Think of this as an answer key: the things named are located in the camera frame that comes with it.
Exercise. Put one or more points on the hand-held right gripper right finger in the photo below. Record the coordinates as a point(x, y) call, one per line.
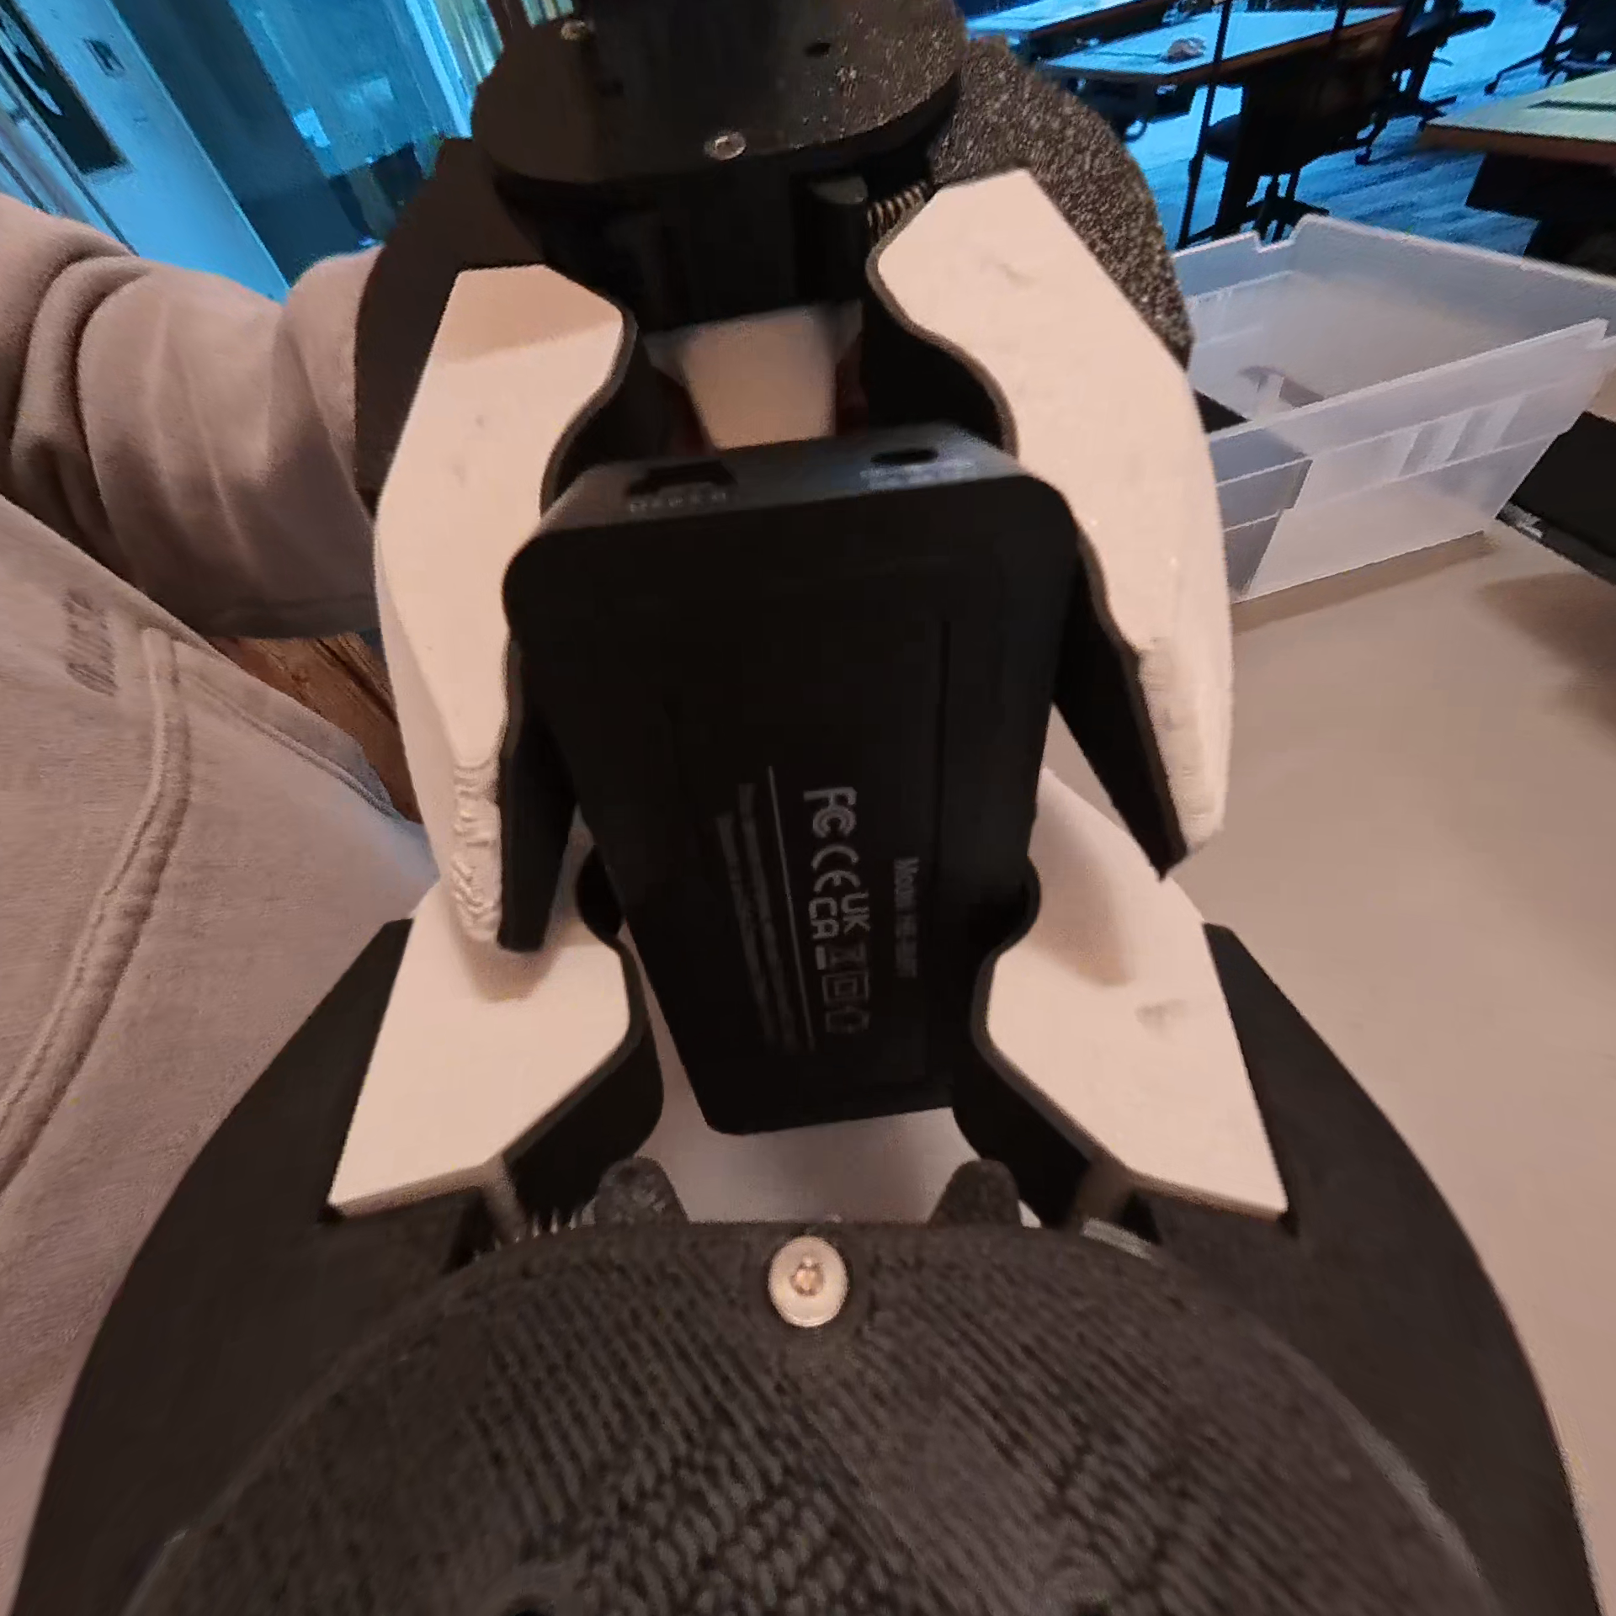
point(1136, 1047)

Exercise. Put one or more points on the wooden office table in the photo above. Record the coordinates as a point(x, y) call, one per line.
point(1542, 125)
point(1213, 50)

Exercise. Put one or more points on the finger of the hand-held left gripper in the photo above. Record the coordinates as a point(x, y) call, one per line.
point(467, 529)
point(1086, 378)

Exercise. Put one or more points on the clear plastic bin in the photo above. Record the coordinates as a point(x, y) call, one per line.
point(1389, 416)

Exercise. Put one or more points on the person's left forearm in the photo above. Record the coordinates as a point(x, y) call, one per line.
point(164, 403)

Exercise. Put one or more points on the person's beige hoodie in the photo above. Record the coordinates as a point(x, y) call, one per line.
point(152, 947)

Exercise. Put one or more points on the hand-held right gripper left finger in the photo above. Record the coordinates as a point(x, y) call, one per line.
point(480, 1072)

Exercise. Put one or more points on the black usb hub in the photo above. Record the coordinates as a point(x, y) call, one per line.
point(808, 707)

